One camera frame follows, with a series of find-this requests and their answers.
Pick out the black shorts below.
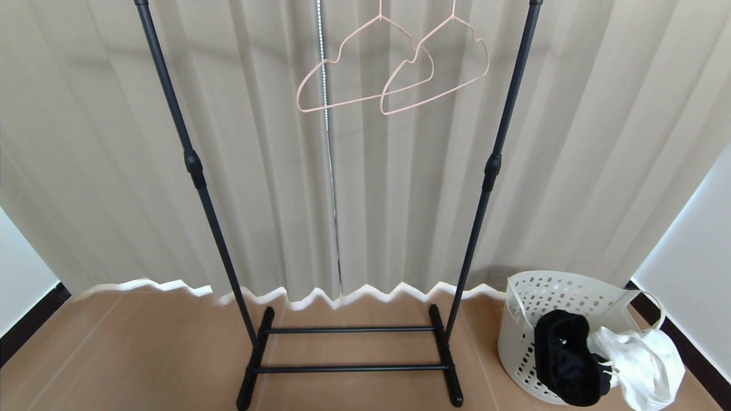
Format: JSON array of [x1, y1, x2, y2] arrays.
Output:
[[534, 309, 613, 408]]

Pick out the beige curtain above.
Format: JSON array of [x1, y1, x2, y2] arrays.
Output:
[[0, 0, 731, 304]]

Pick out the white laundry basket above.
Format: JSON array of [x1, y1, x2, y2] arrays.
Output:
[[497, 270, 667, 406]]

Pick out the black clothes rack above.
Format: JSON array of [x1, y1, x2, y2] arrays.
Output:
[[133, 0, 544, 411]]

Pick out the pink clothes hanger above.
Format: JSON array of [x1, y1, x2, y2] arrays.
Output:
[[380, 0, 491, 116], [296, 0, 435, 114]]

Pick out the white garment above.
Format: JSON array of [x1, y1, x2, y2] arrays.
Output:
[[588, 327, 686, 411]]

